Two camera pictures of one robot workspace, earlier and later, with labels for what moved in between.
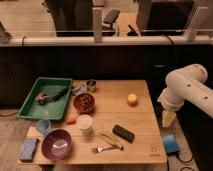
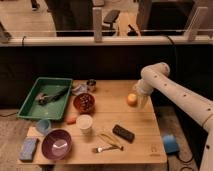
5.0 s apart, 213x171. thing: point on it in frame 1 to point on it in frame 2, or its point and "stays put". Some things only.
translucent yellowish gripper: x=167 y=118 to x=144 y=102
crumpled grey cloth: x=79 y=88 stays put
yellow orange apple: x=132 y=100 stays put
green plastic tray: x=46 y=100 stays put
